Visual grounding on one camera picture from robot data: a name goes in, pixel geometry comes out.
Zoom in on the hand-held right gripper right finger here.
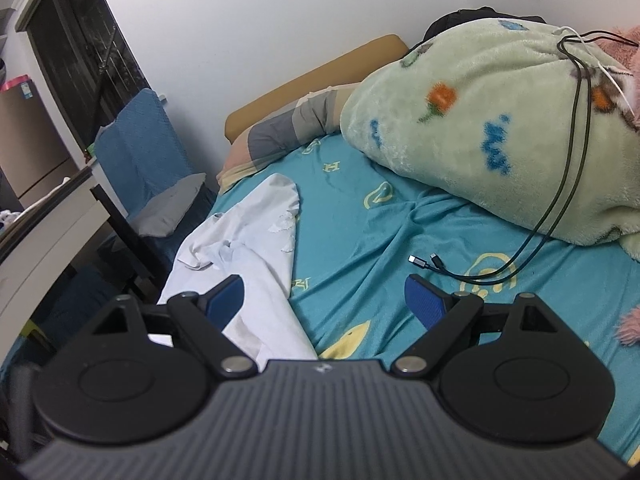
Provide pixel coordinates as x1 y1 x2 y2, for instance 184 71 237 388
390 274 565 379

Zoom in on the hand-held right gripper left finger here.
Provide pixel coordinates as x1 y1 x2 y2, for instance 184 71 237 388
89 274 255 379

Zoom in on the white shirt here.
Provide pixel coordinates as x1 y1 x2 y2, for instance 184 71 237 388
157 172 321 361

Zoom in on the teal printed bed sheet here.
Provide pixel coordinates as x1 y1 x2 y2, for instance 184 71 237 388
0 130 640 467

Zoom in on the grey cushion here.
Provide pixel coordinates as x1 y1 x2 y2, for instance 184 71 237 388
131 172 207 239

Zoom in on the grey beige patchwork pillow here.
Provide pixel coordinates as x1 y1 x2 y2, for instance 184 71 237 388
216 81 368 194

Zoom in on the blue covered chair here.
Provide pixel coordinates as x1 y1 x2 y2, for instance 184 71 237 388
94 87 219 261

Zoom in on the white desk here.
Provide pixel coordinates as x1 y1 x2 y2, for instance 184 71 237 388
0 165 122 358

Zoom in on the pink fluffy cloth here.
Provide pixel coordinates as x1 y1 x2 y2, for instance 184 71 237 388
614 302 640 347

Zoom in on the green fleece blanket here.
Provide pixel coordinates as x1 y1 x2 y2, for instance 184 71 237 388
339 17 640 263

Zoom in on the tan headboard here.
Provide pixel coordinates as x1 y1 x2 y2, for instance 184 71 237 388
224 34 411 146

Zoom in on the brown cabinet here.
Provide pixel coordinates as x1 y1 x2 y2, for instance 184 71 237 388
0 76 75 212

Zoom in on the dark cloth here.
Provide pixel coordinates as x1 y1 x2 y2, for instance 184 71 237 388
424 6 547 44

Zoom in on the dark window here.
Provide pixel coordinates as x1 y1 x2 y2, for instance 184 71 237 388
17 0 152 157

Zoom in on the pink box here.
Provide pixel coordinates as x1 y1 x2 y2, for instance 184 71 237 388
0 74 34 93

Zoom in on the pink plush toy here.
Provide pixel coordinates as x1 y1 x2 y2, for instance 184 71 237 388
594 24 640 128

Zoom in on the black chair frame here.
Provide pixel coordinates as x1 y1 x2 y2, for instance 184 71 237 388
90 184 173 303

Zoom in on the black charging cable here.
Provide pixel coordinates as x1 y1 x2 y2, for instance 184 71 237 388
407 30 632 292

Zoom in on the white cable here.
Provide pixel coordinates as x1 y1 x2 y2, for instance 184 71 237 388
552 26 640 127

